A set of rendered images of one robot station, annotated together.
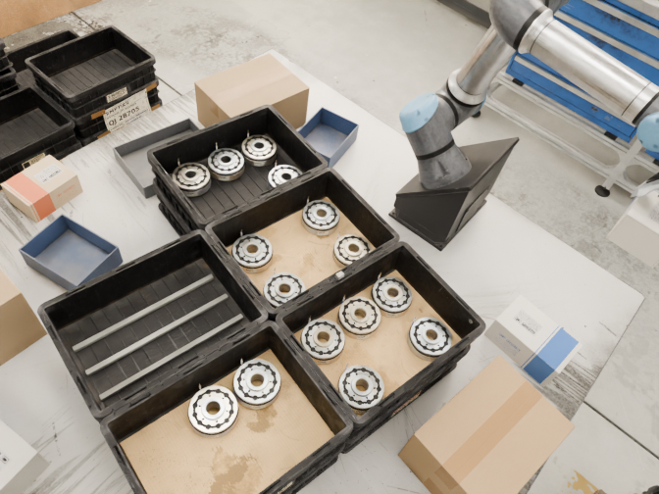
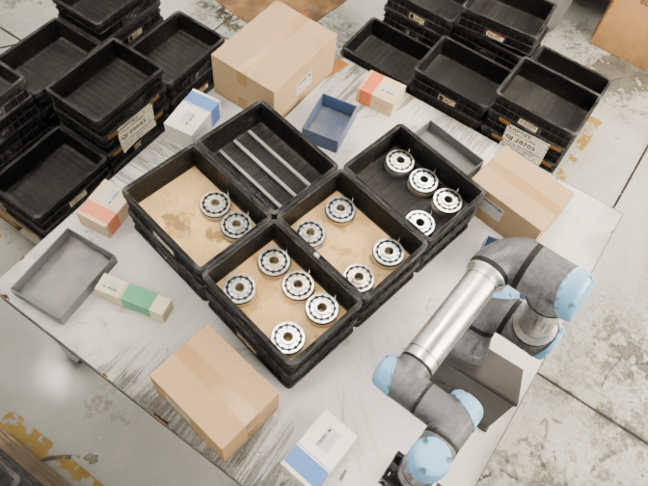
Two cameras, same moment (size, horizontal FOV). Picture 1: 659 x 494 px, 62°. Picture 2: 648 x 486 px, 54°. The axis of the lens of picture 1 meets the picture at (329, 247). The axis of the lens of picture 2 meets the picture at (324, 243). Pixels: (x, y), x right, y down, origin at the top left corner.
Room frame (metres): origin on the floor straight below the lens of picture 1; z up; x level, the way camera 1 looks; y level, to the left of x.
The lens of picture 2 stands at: (0.65, -0.99, 2.65)
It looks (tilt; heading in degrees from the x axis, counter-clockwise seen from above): 60 degrees down; 85
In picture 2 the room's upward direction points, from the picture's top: 9 degrees clockwise
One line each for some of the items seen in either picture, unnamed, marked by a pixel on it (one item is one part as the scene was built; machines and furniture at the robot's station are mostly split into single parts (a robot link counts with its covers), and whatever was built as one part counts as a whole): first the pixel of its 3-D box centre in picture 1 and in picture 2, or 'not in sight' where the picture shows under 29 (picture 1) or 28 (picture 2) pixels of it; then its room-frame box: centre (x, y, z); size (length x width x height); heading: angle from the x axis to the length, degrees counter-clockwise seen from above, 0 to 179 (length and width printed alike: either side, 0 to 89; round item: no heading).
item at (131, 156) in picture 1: (169, 156); (439, 157); (1.18, 0.55, 0.73); 0.27 x 0.20 x 0.05; 138
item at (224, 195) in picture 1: (238, 173); (411, 189); (1.03, 0.29, 0.87); 0.40 x 0.30 x 0.11; 137
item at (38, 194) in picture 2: not in sight; (55, 185); (-0.41, 0.59, 0.26); 0.40 x 0.30 x 0.23; 58
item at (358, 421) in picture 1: (381, 323); (282, 289); (0.62, -0.15, 0.92); 0.40 x 0.30 x 0.02; 137
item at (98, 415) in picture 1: (156, 315); (267, 155); (0.54, 0.34, 0.92); 0.40 x 0.30 x 0.02; 137
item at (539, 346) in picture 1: (532, 339); (318, 452); (0.77, -0.58, 0.74); 0.20 x 0.12 x 0.09; 53
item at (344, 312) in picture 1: (359, 315); (298, 284); (0.67, -0.10, 0.86); 0.10 x 0.10 x 0.01
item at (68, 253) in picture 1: (72, 255); (329, 122); (0.75, 0.67, 0.74); 0.20 x 0.15 x 0.07; 69
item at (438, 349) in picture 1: (430, 335); (287, 337); (0.65, -0.28, 0.86); 0.10 x 0.10 x 0.01
